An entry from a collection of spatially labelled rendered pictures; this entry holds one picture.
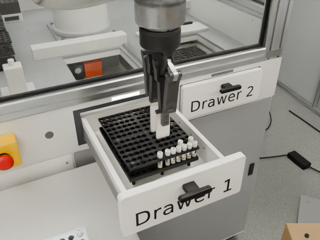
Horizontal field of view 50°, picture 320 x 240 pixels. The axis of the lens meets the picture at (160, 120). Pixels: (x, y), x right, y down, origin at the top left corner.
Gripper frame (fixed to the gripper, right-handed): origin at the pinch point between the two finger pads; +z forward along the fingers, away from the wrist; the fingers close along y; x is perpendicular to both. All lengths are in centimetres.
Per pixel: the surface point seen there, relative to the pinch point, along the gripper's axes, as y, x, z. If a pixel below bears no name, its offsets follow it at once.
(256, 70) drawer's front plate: 21.5, -44.4, 7.0
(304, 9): 128, -179, 33
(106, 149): 15.5, 7.9, 16.4
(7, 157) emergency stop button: 16.0, 31.1, 10.9
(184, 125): 10.6, -12.4, 11.6
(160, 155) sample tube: -0.6, 0.2, 9.1
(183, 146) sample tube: -0.4, -5.8, 8.9
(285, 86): 128, -177, 96
